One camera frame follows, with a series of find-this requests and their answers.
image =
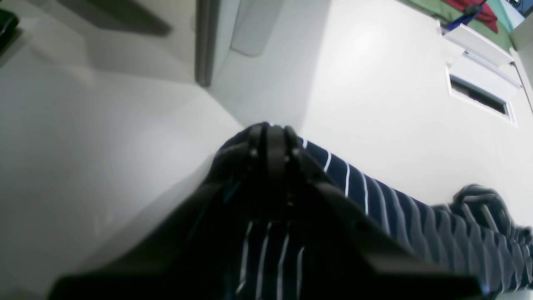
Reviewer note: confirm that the navy white striped t-shirt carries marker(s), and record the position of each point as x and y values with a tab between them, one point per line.
473	235

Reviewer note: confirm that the red cloth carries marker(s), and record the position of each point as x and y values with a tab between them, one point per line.
475	14

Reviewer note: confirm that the white slotted box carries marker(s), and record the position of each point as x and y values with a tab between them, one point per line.
480	71

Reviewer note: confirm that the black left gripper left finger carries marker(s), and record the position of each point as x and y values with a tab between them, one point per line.
185	257

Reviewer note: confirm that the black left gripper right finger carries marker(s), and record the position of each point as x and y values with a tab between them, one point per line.
332	250

